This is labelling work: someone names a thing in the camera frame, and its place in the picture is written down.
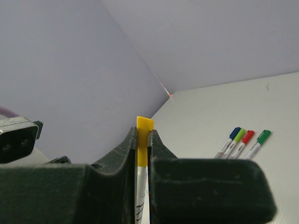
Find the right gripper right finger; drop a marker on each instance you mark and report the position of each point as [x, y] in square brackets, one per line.
[205, 191]

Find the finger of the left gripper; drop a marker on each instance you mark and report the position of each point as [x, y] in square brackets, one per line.
[60, 160]

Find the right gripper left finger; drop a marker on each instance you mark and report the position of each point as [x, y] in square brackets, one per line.
[63, 193]

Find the yellow-end white pen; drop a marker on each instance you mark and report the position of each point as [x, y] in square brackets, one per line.
[140, 192]

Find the blue-end white pen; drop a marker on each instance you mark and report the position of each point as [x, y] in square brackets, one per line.
[223, 150]

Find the yellow pen cap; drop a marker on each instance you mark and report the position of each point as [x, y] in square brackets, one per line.
[144, 127]

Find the orange-end white pen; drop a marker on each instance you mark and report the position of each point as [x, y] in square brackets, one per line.
[229, 150]

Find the blue pen cap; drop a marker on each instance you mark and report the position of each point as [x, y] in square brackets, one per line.
[234, 133]

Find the light green pen cap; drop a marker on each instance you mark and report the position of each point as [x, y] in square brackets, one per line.
[240, 135]

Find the green-end white pen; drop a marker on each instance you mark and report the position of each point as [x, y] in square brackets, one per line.
[252, 151]

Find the red-end white pen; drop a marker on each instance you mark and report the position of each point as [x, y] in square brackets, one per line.
[237, 152]

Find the red pen cap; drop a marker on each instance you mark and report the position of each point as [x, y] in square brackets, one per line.
[247, 137]

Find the dark green pen cap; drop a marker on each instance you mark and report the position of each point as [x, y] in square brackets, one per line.
[265, 134]

